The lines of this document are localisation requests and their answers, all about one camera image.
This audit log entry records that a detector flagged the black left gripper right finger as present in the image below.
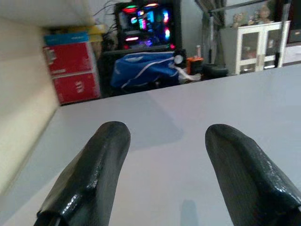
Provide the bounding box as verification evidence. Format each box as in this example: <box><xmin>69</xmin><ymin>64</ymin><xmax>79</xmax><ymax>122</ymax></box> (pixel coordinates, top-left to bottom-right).
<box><xmin>205</xmin><ymin>124</ymin><xmax>301</xmax><ymax>226</ymax></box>

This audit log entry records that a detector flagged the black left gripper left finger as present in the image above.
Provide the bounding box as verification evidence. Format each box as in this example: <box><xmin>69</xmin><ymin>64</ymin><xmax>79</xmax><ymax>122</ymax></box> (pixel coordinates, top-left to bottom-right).
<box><xmin>32</xmin><ymin>121</ymin><xmax>131</xmax><ymax>226</ymax></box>

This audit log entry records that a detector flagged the red white cardboard box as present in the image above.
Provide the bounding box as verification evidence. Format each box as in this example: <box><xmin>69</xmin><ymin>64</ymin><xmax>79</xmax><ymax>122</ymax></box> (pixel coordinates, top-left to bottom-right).
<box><xmin>43</xmin><ymin>42</ymin><xmax>95</xmax><ymax>76</ymax></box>
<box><xmin>52</xmin><ymin>72</ymin><xmax>101</xmax><ymax>105</ymax></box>

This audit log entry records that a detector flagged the black round tyre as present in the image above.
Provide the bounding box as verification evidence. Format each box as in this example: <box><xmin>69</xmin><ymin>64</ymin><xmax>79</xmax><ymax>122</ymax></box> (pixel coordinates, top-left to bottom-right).
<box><xmin>202</xmin><ymin>63</ymin><xmax>229</xmax><ymax>76</ymax></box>

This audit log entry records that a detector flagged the blue bag with white stripes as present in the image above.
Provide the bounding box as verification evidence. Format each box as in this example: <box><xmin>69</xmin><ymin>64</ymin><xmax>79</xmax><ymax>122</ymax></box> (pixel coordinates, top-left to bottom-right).
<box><xmin>110</xmin><ymin>51</ymin><xmax>182</xmax><ymax>89</ymax></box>

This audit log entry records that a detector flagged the orange black device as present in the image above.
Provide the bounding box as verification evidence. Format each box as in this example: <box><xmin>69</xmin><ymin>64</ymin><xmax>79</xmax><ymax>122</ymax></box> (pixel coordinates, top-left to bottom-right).
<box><xmin>187</xmin><ymin>56</ymin><xmax>204</xmax><ymax>75</ymax></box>

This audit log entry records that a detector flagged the white glass door cabinet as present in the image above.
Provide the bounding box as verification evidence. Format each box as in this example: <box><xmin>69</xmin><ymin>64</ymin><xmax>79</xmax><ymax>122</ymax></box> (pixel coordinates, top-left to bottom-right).
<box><xmin>236</xmin><ymin>21</ymin><xmax>291</xmax><ymax>75</ymax></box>

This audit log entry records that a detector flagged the flat blue box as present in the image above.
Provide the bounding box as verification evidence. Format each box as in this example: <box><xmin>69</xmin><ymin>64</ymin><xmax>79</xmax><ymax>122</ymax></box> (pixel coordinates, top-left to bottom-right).
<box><xmin>44</xmin><ymin>32</ymin><xmax>89</xmax><ymax>46</ymax></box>

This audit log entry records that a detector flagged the yellow box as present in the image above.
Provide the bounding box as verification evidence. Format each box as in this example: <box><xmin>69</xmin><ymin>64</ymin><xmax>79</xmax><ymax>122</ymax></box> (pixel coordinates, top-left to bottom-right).
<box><xmin>89</xmin><ymin>24</ymin><xmax>106</xmax><ymax>42</ymax></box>

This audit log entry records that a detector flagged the computer case with coloured lights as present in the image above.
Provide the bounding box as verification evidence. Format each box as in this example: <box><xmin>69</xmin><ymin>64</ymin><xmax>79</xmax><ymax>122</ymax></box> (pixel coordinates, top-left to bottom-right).
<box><xmin>115</xmin><ymin>2</ymin><xmax>182</xmax><ymax>51</ymax></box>

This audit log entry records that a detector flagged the beige figurine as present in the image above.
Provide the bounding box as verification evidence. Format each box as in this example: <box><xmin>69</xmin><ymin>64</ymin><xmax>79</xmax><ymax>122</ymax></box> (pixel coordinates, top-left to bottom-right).
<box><xmin>258</xmin><ymin>4</ymin><xmax>273</xmax><ymax>24</ymax></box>

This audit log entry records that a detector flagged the white strap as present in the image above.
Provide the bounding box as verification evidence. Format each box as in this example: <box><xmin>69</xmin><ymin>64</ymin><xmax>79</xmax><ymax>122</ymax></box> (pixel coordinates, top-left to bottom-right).
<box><xmin>175</xmin><ymin>65</ymin><xmax>202</xmax><ymax>81</ymax></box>

